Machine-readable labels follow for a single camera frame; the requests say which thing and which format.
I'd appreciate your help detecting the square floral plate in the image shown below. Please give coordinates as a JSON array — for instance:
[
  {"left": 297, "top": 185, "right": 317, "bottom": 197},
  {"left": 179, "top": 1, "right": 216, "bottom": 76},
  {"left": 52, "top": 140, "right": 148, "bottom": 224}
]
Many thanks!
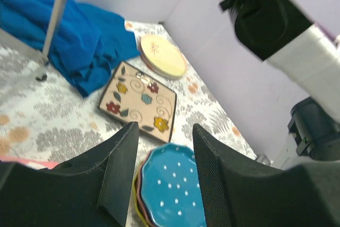
[{"left": 98, "top": 62, "right": 177, "bottom": 143}]

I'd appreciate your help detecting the floral tablecloth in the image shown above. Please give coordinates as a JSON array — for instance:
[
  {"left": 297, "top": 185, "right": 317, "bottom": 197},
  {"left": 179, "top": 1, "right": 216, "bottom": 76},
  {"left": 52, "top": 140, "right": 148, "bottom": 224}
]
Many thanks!
[{"left": 1, "top": 22, "right": 256, "bottom": 226}]

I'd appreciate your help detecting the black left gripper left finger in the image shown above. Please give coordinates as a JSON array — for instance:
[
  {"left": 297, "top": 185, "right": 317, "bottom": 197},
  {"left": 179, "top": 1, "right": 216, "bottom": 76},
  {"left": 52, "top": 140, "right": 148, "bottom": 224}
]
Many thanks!
[{"left": 1, "top": 122, "right": 139, "bottom": 226}]

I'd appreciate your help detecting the pink patterned cloth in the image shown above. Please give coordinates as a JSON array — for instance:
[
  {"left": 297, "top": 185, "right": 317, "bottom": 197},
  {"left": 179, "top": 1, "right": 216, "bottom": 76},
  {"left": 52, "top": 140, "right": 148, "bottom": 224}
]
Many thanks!
[{"left": 0, "top": 156, "right": 59, "bottom": 170}]

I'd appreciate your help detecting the green polka dot plate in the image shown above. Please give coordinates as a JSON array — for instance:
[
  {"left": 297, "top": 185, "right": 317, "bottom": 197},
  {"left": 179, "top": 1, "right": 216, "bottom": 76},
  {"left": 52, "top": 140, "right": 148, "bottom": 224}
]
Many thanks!
[{"left": 132, "top": 173, "right": 149, "bottom": 227}]

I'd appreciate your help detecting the steel dish rack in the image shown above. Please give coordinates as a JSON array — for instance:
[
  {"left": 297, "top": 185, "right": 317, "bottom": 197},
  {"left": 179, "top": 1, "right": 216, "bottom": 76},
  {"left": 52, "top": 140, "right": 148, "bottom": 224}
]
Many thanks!
[{"left": 1, "top": 0, "right": 67, "bottom": 82}]

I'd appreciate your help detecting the blue cloth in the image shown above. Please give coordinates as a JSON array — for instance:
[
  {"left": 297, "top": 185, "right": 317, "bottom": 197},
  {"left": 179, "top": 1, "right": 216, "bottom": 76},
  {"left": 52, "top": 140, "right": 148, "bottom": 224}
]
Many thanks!
[{"left": 1, "top": 0, "right": 140, "bottom": 97}]

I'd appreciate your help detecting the pink polka dot plate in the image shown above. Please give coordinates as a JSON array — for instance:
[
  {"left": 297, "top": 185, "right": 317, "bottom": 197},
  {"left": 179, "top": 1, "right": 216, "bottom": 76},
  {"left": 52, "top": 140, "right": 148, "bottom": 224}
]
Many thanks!
[{"left": 137, "top": 150, "right": 156, "bottom": 226}]

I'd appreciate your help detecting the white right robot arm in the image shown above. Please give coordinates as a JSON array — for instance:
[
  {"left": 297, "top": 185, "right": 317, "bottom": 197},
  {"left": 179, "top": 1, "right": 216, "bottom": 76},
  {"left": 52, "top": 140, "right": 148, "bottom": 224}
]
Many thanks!
[{"left": 220, "top": 0, "right": 339, "bottom": 163}]

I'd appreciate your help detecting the cream round plate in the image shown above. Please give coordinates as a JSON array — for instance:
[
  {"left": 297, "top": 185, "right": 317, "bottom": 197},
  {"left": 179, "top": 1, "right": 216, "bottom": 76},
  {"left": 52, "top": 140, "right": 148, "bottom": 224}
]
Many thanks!
[{"left": 139, "top": 35, "right": 188, "bottom": 80}]

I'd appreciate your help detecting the blue polka dot plate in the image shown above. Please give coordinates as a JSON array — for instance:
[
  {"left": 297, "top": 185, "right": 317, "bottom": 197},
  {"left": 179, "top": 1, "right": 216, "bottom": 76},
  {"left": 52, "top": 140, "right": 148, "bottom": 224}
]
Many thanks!
[{"left": 140, "top": 144, "right": 207, "bottom": 226}]

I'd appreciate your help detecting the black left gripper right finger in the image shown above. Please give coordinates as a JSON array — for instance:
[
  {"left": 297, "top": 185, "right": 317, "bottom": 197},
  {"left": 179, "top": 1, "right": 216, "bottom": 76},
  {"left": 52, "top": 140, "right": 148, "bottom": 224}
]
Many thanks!
[{"left": 192, "top": 124, "right": 339, "bottom": 226}]

